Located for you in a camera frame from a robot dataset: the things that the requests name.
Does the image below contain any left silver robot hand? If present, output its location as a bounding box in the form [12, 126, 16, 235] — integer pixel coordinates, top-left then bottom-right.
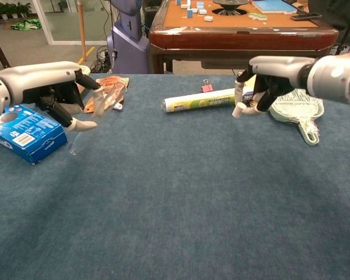
[0, 61, 104, 132]

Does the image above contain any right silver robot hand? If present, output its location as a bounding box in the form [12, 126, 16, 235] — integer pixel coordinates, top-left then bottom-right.
[234, 55, 313, 116]

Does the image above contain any small white cap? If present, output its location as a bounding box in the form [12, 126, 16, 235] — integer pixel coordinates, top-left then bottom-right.
[232, 102, 246, 118]

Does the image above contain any clear glass test tube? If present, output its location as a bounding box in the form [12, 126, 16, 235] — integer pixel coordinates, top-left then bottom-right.
[68, 83, 128, 156]

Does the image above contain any green dustpan in plastic wrap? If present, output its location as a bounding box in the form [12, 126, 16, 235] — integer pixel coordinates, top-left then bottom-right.
[268, 88, 325, 146]

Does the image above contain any brown wooden mahjong table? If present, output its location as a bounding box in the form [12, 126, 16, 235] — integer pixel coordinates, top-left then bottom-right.
[148, 0, 339, 75]

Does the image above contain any green bag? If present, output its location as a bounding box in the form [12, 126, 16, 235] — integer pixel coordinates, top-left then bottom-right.
[10, 18, 43, 31]

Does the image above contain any black smartphone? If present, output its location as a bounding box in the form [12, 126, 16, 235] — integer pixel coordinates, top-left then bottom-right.
[290, 13, 322, 22]

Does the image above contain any blue Oreo cookie box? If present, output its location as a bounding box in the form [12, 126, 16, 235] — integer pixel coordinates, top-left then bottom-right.
[0, 104, 68, 166]

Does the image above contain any wooden pole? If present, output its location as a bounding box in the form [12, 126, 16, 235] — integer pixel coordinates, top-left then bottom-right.
[77, 0, 88, 61]

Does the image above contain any blue mahjong tile stack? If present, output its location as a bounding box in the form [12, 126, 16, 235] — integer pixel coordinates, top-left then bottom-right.
[251, 0, 299, 15]

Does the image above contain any row of potted plants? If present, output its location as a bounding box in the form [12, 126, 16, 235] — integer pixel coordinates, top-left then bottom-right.
[0, 2, 32, 20]

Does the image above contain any orange spout pouch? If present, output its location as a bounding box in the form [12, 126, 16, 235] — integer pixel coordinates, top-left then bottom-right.
[83, 75, 130, 114]

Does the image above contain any black mahjong centre dome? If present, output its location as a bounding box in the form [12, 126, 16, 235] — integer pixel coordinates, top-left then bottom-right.
[212, 0, 250, 16]

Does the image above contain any white green cling film roll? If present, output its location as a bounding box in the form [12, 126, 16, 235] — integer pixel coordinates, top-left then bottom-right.
[163, 87, 256, 114]

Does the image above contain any seated person in dark clothes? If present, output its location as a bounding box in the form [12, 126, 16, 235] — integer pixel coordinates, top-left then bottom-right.
[307, 0, 350, 56]

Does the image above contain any blue purple robot kiosk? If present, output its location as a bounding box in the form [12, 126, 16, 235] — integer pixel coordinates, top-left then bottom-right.
[106, 0, 150, 75]

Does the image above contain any blue felt table cover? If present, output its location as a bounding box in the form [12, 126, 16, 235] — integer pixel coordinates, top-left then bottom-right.
[0, 72, 350, 280]

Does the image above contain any white glass partition frame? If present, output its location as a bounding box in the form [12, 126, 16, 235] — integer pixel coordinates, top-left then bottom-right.
[31, 0, 111, 46]

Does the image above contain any black floor cable bundle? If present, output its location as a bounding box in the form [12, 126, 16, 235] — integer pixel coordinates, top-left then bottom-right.
[90, 45, 114, 74]

